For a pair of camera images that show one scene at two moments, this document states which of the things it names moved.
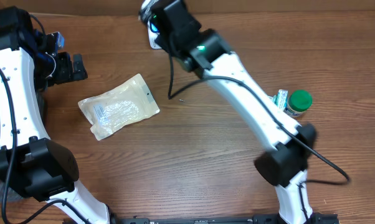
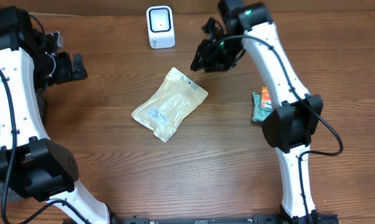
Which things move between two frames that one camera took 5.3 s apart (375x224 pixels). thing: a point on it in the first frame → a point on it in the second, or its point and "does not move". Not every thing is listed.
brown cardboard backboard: x=56 y=7 does not move
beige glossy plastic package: x=131 y=100 → x=173 y=101
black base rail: x=317 y=218 does not move
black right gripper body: x=168 y=48 → x=223 y=55
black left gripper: x=68 y=73 does not move
